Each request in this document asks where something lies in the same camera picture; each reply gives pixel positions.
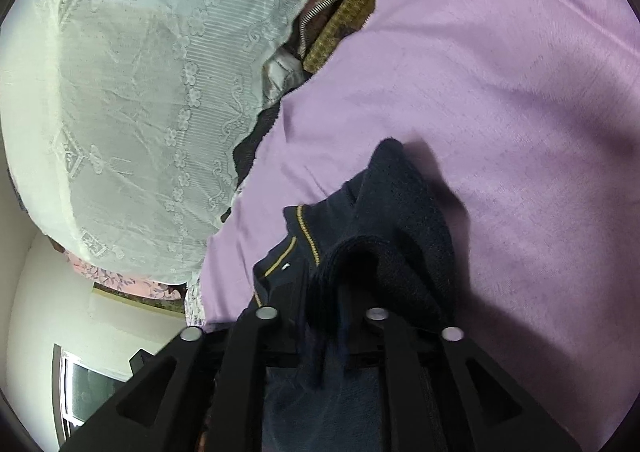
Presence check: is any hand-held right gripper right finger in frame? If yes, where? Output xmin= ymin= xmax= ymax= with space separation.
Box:
xmin=365 ymin=306 xmax=583 ymax=452

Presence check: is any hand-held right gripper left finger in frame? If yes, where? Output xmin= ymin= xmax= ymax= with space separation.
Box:
xmin=59 ymin=304 xmax=281 ymax=452

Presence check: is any navy knit cardigan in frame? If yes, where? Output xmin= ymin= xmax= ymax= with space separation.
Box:
xmin=207 ymin=138 xmax=471 ymax=452

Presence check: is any purple floral bedsheet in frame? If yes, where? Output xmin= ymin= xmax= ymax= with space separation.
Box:
xmin=184 ymin=277 xmax=208 ymax=330

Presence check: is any dark patterned panel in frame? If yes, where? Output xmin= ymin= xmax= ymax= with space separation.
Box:
xmin=92 ymin=282 xmax=186 ymax=315

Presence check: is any pink floral cloth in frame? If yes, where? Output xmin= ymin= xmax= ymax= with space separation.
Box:
xmin=50 ymin=237 xmax=188 ymax=303

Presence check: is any window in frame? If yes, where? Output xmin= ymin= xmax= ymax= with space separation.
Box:
xmin=52 ymin=344 xmax=131 ymax=443

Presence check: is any dark cloth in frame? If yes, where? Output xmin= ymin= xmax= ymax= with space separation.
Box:
xmin=232 ymin=104 xmax=283 ymax=193

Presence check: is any white lace cover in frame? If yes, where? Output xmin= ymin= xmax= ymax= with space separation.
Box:
xmin=0 ymin=0 xmax=326 ymax=285

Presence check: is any white garment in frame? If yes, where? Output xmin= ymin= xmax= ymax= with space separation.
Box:
xmin=260 ymin=49 xmax=306 ymax=108

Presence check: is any purple printed blanket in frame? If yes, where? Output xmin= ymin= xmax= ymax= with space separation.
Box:
xmin=197 ymin=0 xmax=640 ymax=452

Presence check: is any brown woven mat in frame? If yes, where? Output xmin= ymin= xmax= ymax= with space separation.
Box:
xmin=300 ymin=0 xmax=461 ymax=75

